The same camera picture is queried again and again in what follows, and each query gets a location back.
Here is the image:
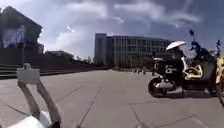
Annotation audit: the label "row of bollards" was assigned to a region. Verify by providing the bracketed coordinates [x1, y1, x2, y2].
[117, 66, 152, 75]

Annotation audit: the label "wide glass-fronted building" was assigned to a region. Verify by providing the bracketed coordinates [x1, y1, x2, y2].
[93, 32, 175, 70]

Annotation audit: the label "grey paved plaza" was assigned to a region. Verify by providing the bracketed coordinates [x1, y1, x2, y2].
[0, 68, 224, 128]

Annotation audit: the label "motor scooter with white umbrella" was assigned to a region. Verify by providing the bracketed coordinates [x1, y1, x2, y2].
[147, 40, 218, 100]

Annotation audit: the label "dark stone steps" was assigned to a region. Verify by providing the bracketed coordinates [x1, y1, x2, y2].
[0, 47, 109, 80]

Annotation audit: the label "dark tall building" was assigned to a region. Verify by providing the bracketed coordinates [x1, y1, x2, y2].
[0, 5, 45, 66]

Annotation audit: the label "yellow bicycle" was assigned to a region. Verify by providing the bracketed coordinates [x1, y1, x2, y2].
[214, 39, 224, 108]

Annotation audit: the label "pale forked frame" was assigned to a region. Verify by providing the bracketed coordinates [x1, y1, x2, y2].
[16, 62, 63, 128]

